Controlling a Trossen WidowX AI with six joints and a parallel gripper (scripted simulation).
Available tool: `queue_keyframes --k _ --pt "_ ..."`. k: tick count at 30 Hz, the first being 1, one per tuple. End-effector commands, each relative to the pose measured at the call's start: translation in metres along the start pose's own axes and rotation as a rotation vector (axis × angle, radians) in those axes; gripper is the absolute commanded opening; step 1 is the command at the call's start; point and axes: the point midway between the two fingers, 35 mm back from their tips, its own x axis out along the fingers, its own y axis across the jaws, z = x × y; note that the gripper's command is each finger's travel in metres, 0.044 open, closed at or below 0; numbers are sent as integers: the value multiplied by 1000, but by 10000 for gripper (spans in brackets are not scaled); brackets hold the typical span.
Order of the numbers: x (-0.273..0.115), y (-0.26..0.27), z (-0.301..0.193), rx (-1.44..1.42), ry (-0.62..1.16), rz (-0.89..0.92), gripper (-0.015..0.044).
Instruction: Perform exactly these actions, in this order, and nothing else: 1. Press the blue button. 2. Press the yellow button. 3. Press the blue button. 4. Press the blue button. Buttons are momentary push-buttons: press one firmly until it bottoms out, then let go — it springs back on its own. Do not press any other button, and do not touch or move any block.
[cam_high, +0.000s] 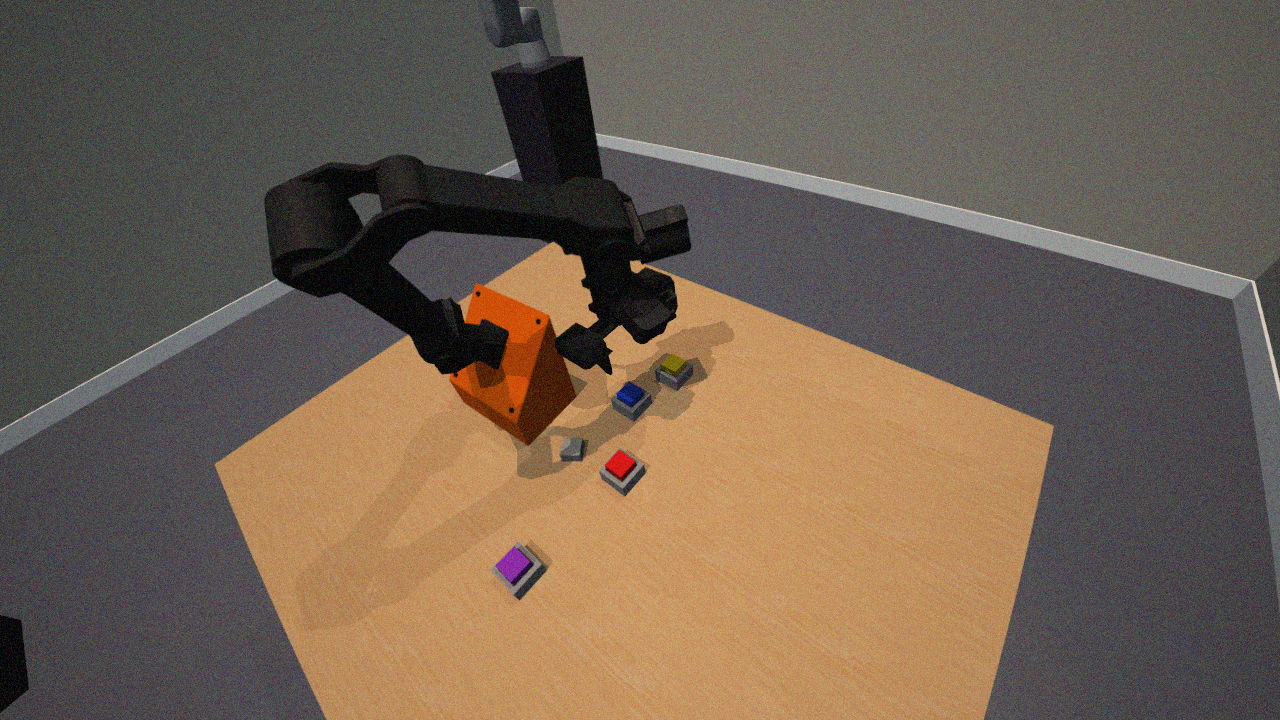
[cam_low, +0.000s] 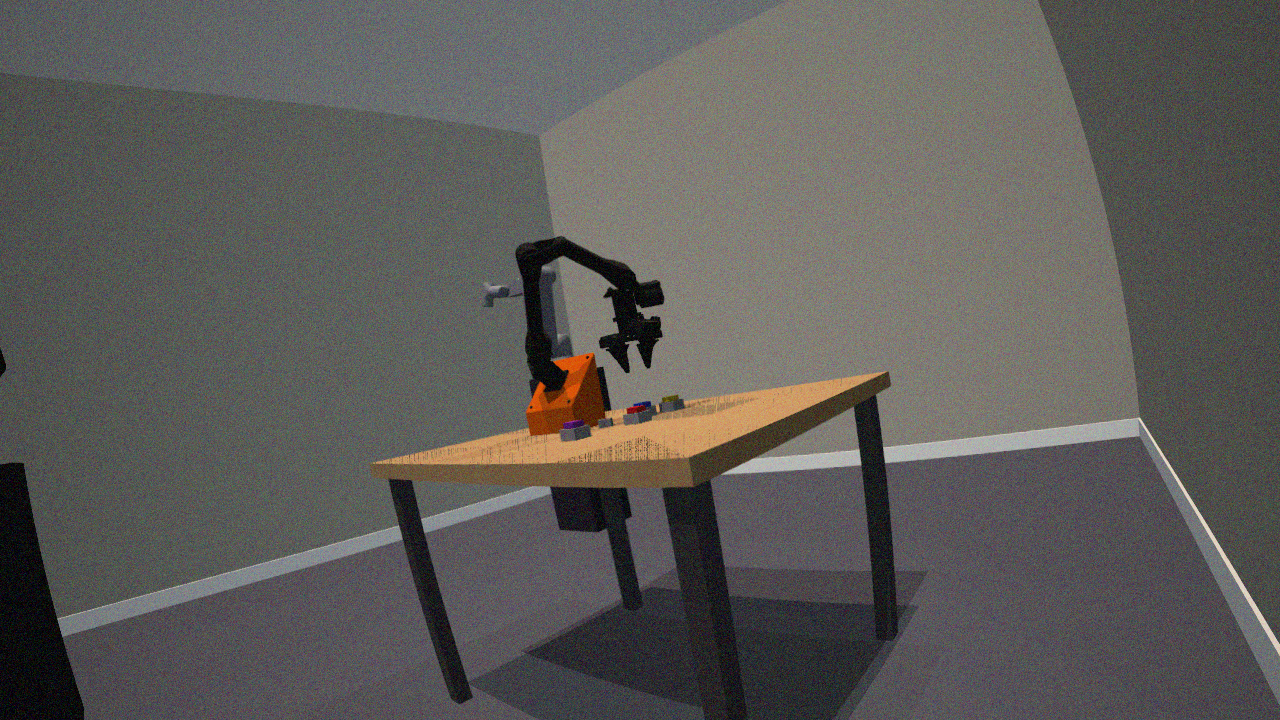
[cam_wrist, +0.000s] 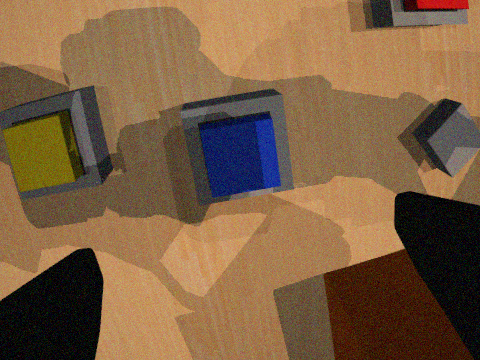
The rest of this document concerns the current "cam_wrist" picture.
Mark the yellow button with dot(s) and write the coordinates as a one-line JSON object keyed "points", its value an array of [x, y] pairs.
{"points": [[56, 144]]}

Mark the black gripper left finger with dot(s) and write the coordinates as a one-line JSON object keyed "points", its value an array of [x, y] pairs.
{"points": [[56, 315]]}

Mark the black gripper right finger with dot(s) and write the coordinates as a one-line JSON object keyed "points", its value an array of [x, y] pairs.
{"points": [[442, 238]]}

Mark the blue button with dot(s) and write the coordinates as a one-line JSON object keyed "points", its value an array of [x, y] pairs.
{"points": [[238, 146]]}

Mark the red square button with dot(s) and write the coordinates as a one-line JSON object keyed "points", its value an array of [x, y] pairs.
{"points": [[387, 13]]}

